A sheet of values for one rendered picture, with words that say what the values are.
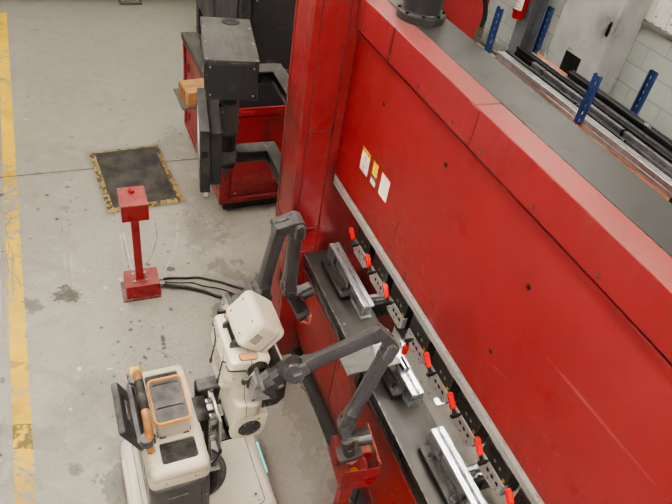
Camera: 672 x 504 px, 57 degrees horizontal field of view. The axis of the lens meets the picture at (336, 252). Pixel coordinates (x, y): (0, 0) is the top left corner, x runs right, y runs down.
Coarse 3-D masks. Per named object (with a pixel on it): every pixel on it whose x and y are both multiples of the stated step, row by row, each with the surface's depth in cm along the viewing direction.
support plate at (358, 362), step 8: (360, 352) 283; (368, 352) 284; (344, 360) 278; (352, 360) 279; (360, 360) 280; (368, 360) 280; (344, 368) 275; (352, 368) 276; (360, 368) 276; (368, 368) 277
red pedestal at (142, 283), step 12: (120, 192) 380; (132, 192) 379; (144, 192) 383; (120, 204) 371; (132, 204) 372; (144, 204) 374; (132, 216) 376; (144, 216) 379; (132, 228) 391; (132, 240) 398; (132, 276) 421; (144, 276) 423; (156, 276) 425; (132, 288) 415; (144, 288) 419; (156, 288) 423; (132, 300) 420
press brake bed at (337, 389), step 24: (312, 312) 350; (312, 336) 356; (336, 336) 320; (336, 360) 324; (312, 384) 384; (336, 384) 328; (336, 408) 334; (336, 432) 360; (384, 432) 277; (384, 456) 281; (384, 480) 285; (408, 480) 260
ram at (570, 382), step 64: (384, 64) 253; (384, 128) 260; (448, 128) 216; (448, 192) 221; (448, 256) 227; (512, 256) 192; (448, 320) 233; (512, 320) 196; (576, 320) 170; (512, 384) 201; (576, 384) 173; (640, 384) 152; (512, 448) 206; (576, 448) 177; (640, 448) 155
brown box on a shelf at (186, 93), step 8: (184, 80) 437; (192, 80) 438; (200, 80) 440; (176, 88) 448; (184, 88) 429; (192, 88) 429; (176, 96) 441; (184, 96) 431; (192, 96) 426; (184, 104) 433; (192, 104) 430
